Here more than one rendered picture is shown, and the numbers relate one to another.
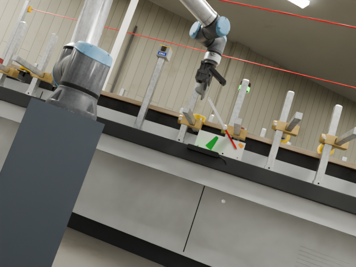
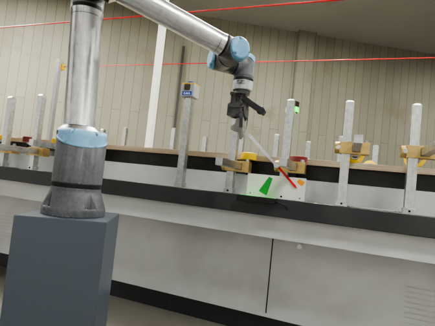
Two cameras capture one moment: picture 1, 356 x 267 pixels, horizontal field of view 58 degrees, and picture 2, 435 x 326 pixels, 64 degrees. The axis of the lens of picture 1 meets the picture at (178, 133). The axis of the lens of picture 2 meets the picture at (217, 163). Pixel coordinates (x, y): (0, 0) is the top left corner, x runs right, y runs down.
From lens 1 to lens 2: 0.36 m
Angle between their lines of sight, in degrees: 10
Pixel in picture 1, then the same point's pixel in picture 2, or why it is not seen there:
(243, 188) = (315, 233)
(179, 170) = (236, 226)
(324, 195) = (419, 225)
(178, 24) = (228, 30)
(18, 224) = not seen: outside the picture
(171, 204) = (240, 260)
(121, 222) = (190, 289)
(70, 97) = (61, 199)
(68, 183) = (81, 302)
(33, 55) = not seen: hidden behind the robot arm
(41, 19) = not seen: hidden behind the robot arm
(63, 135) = (61, 248)
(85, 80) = (75, 174)
